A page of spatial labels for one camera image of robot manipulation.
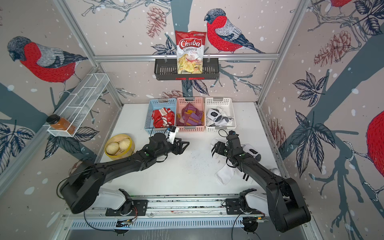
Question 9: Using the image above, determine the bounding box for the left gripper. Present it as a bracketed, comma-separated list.
[155, 137, 190, 159]

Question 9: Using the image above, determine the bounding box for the white grey sport sock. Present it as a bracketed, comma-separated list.
[242, 144, 261, 162]

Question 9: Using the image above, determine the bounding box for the plain white sock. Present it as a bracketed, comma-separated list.
[215, 165, 236, 186]

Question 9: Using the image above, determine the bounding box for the red santa sock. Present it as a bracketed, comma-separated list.
[152, 110, 164, 128]
[159, 108, 175, 127]

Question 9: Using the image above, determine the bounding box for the white black sport sock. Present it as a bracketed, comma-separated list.
[207, 109, 226, 127]

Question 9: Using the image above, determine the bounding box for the purple yellow striped sock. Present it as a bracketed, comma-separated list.
[177, 103, 204, 126]

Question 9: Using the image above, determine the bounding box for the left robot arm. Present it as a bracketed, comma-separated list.
[60, 133, 190, 214]

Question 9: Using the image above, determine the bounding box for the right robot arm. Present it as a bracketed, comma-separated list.
[211, 131, 311, 233]

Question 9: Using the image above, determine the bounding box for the white plastic basket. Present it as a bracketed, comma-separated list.
[205, 97, 237, 132]

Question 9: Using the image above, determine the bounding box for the pink plastic basket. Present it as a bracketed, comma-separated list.
[176, 97, 206, 132]

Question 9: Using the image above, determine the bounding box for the yellow bamboo steamer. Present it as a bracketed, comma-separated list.
[104, 134, 135, 160]

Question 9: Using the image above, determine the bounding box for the amber liquid jar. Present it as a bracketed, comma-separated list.
[270, 168, 282, 177]

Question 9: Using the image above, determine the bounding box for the Chuba cassava chips bag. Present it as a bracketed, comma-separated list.
[175, 31, 207, 74]

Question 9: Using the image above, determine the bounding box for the orange spice jar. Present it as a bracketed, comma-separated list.
[47, 114, 76, 135]

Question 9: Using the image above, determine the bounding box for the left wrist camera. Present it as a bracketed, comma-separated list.
[167, 126, 179, 144]

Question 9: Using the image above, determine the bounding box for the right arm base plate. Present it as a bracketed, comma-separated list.
[222, 199, 265, 216]

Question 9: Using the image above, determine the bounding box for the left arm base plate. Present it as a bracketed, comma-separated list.
[106, 200, 149, 217]

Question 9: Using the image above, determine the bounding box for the black wall basket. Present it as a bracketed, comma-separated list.
[154, 58, 220, 81]

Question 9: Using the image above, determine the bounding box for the white wire wall shelf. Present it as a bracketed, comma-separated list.
[48, 73, 110, 137]

